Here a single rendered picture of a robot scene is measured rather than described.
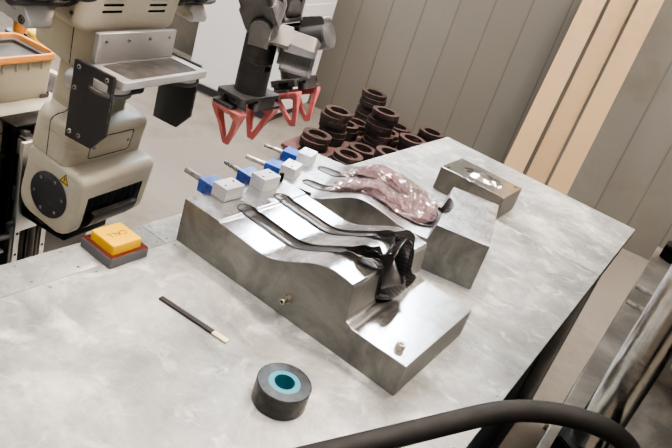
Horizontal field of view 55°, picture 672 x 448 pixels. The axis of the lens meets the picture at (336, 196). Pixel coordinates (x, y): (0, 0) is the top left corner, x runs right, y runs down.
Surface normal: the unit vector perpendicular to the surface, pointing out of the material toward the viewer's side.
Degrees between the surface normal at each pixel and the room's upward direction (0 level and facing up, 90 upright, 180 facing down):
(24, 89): 92
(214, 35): 90
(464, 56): 90
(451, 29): 90
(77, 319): 0
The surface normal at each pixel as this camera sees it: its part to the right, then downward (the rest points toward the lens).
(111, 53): 0.85, 0.43
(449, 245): -0.30, 0.32
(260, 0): -0.12, 0.79
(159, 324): 0.29, -0.87
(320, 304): -0.55, 0.19
